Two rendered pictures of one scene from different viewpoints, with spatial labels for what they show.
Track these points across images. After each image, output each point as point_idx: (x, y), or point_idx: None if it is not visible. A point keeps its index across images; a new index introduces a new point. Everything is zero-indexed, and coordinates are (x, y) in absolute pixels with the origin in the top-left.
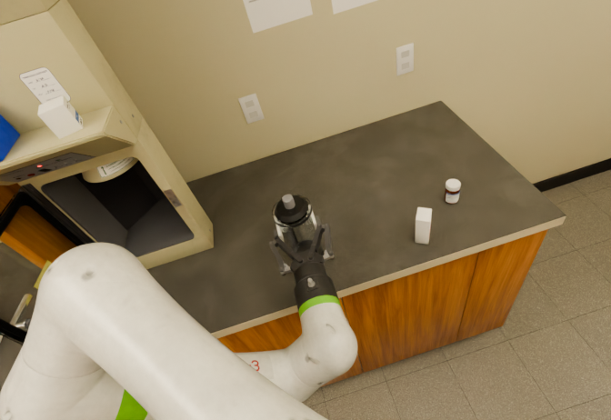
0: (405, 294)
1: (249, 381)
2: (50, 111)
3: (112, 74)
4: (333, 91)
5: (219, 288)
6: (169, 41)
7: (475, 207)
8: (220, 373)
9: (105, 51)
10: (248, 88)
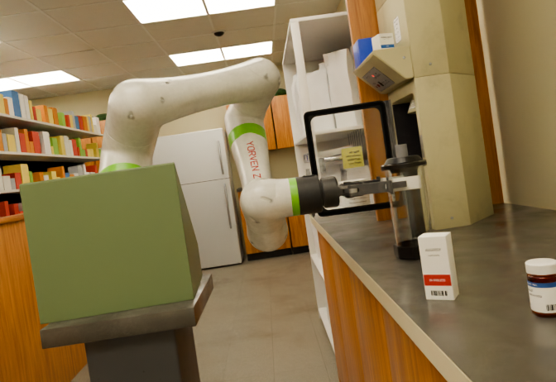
0: None
1: (190, 78)
2: (374, 37)
3: (438, 31)
4: None
5: (383, 238)
6: None
7: (526, 331)
8: (196, 75)
9: (528, 37)
10: None
